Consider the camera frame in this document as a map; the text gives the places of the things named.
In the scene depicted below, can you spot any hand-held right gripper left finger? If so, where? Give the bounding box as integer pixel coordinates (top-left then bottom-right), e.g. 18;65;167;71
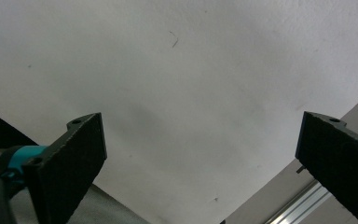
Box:
22;112;108;224

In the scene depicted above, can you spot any aluminium frame rail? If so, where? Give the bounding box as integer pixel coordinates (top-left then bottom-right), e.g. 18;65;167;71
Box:
264;125;358;224

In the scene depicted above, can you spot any teal and black device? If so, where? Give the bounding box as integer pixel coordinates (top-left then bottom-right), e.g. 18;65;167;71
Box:
0;145;49;224

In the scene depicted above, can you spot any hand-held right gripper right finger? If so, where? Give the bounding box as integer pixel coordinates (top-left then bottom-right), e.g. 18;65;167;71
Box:
295;110;358;224

